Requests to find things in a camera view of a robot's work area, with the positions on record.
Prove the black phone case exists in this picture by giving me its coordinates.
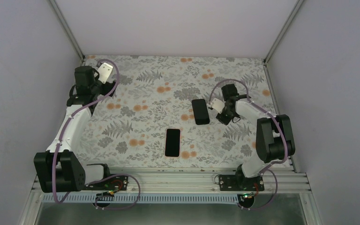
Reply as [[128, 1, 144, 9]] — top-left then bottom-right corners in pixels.
[[191, 99, 210, 125]]

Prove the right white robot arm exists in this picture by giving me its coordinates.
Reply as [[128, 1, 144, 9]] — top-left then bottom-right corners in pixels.
[[211, 84, 295, 191]]

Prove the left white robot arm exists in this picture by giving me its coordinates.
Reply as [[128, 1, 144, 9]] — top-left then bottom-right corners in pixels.
[[33, 62, 116, 193]]

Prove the floral patterned table mat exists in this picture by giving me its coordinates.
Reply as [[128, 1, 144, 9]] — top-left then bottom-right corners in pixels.
[[75, 55, 274, 168]]

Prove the pink-edged black smartphone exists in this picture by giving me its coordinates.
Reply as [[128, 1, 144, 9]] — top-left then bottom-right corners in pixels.
[[164, 128, 181, 158]]

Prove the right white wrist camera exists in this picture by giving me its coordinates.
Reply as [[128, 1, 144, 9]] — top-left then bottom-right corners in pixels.
[[208, 98, 225, 113]]

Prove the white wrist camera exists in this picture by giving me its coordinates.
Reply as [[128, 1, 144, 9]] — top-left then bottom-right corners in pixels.
[[97, 62, 113, 84], [208, 98, 225, 113]]

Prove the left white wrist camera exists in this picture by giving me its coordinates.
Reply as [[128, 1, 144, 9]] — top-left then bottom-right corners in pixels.
[[97, 62, 113, 84]]

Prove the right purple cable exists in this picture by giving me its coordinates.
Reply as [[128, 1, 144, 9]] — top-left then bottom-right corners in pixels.
[[209, 78, 289, 211]]

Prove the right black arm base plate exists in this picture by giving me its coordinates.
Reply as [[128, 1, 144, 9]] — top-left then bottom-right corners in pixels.
[[218, 174, 265, 191]]

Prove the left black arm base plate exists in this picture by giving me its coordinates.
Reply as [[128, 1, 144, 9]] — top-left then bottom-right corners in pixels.
[[82, 175, 128, 191]]

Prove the aluminium rail frame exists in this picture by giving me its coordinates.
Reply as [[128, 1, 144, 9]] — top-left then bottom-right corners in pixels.
[[30, 167, 312, 195]]

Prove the white slotted cable duct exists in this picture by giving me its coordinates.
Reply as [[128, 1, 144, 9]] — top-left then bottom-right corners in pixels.
[[42, 194, 241, 205]]

